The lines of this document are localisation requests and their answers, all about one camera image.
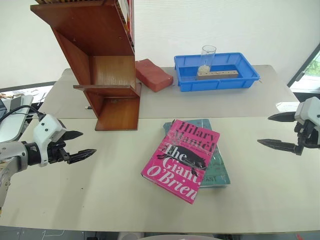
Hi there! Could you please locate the wooden block with holes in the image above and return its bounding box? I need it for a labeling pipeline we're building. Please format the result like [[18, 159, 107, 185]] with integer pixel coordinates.
[[196, 69, 239, 81]]

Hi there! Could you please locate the red brick block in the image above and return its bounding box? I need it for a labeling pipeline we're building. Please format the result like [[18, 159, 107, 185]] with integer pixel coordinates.
[[134, 58, 174, 93]]

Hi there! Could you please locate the dark framed window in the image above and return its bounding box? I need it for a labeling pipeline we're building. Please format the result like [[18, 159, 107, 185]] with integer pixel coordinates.
[[286, 41, 320, 89]]

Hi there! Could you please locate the clear glass cup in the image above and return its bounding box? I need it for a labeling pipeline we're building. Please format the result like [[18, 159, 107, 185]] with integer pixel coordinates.
[[199, 44, 217, 76]]

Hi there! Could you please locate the teal paperback book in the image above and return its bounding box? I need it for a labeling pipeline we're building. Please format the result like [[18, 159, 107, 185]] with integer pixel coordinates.
[[162, 118, 232, 189]]

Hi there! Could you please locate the brown wooden bookshelf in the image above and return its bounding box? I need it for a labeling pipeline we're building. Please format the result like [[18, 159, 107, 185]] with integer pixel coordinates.
[[30, 0, 143, 132]]

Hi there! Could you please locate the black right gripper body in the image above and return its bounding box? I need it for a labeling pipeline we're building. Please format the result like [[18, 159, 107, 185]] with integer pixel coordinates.
[[293, 120, 320, 151]]

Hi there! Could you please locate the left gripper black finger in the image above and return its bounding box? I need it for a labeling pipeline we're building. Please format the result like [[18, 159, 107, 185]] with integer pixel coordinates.
[[63, 130, 84, 142], [67, 148, 98, 165]]

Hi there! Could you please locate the pink Giant O'Brien book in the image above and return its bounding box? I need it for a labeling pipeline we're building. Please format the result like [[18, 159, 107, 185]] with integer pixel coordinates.
[[140, 119, 221, 205]]

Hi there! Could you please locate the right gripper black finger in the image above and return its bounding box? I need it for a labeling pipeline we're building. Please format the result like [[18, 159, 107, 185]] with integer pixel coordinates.
[[267, 112, 297, 123], [257, 138, 303, 157]]

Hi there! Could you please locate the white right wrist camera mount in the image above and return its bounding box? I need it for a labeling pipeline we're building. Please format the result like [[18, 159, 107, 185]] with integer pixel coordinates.
[[294, 96, 320, 126]]

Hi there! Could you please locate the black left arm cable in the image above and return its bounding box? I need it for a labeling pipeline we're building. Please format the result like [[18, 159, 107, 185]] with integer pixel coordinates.
[[0, 104, 46, 121]]

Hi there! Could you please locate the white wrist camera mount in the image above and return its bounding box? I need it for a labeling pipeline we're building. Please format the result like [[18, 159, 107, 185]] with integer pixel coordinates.
[[32, 114, 67, 167], [294, 96, 320, 126]]

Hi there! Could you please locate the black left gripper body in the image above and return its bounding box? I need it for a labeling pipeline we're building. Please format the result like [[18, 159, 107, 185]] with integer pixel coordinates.
[[46, 139, 71, 165]]

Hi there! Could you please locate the blue plastic tray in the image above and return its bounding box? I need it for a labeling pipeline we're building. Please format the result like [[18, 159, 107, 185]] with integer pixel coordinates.
[[173, 51, 261, 93]]

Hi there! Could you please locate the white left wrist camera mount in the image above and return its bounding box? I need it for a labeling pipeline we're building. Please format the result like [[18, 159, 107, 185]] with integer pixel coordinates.
[[32, 114, 67, 167]]

